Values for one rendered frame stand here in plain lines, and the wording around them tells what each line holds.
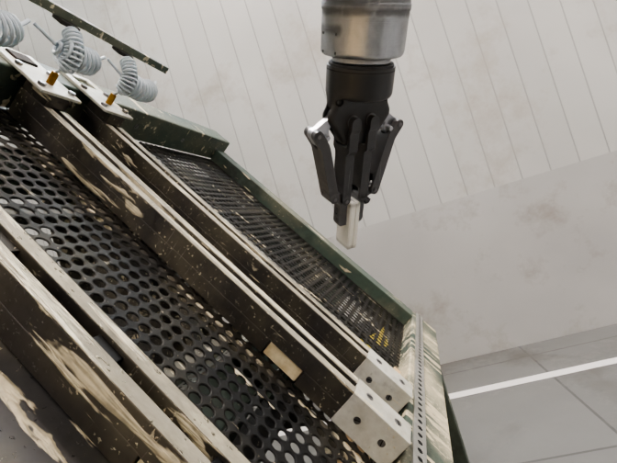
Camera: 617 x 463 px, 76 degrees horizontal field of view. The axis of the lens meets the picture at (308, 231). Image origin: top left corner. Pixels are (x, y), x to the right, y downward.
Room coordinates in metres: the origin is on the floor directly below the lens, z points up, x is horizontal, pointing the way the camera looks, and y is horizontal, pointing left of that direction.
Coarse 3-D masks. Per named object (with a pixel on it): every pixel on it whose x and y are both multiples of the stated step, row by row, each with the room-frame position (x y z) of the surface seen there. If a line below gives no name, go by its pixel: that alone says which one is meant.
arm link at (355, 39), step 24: (336, 0) 0.36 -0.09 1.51; (360, 0) 0.35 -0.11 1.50; (384, 0) 0.35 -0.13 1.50; (408, 0) 0.37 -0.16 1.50; (336, 24) 0.37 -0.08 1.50; (360, 24) 0.36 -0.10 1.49; (384, 24) 0.36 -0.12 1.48; (408, 24) 0.39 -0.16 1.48; (336, 48) 0.38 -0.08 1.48; (360, 48) 0.37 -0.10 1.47; (384, 48) 0.38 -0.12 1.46
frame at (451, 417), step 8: (448, 400) 1.54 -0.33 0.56; (448, 408) 1.54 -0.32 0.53; (448, 416) 1.55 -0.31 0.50; (448, 424) 1.55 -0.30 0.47; (456, 424) 1.55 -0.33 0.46; (456, 432) 1.54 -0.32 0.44; (456, 440) 1.55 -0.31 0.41; (456, 448) 1.55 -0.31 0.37; (464, 448) 1.55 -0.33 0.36; (456, 456) 1.55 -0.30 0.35; (464, 456) 1.54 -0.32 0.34
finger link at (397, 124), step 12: (396, 120) 0.47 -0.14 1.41; (384, 132) 0.49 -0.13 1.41; (396, 132) 0.48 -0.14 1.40; (384, 144) 0.48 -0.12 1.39; (372, 156) 0.50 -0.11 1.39; (384, 156) 0.49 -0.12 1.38; (372, 168) 0.50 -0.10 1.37; (384, 168) 0.50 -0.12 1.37; (372, 180) 0.50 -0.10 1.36; (372, 192) 0.51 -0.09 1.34
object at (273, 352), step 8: (272, 344) 0.74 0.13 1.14; (264, 352) 0.74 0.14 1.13; (272, 352) 0.74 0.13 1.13; (280, 352) 0.74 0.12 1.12; (272, 360) 0.74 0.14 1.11; (280, 360) 0.74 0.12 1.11; (288, 360) 0.73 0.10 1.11; (288, 368) 0.73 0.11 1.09; (296, 368) 0.73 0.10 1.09; (288, 376) 0.73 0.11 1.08; (296, 376) 0.73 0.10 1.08
